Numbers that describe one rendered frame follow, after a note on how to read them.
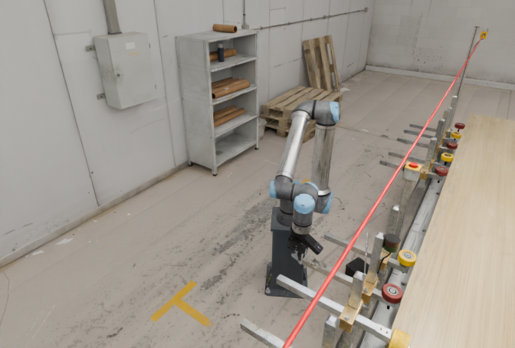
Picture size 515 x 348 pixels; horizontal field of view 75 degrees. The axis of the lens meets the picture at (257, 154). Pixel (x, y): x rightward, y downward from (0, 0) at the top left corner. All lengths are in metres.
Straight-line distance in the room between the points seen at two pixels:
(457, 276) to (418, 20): 7.72
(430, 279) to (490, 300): 0.23
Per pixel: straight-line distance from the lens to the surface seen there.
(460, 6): 8.94
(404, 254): 1.81
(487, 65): 9.02
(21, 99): 3.11
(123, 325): 2.70
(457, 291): 1.74
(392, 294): 1.61
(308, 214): 1.52
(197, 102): 3.80
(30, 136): 3.19
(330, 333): 1.17
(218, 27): 4.08
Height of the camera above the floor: 2.06
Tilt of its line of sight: 27 degrees down
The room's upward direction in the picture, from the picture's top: straight up
